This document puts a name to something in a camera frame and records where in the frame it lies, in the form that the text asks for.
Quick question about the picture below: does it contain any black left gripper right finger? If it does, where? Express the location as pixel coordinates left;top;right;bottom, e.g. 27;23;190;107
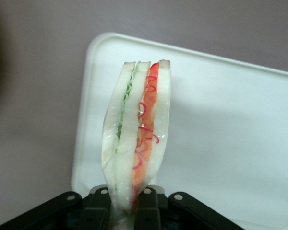
133;184;247;230

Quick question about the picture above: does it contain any cream plastic tray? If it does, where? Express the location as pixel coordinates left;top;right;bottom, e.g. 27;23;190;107
71;32;288;230

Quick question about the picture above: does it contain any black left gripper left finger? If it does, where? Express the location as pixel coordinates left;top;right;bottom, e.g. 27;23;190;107
0;184;116;230

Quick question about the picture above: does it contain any triangle sandwich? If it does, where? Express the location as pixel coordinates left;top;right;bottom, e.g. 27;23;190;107
101;59;171;230

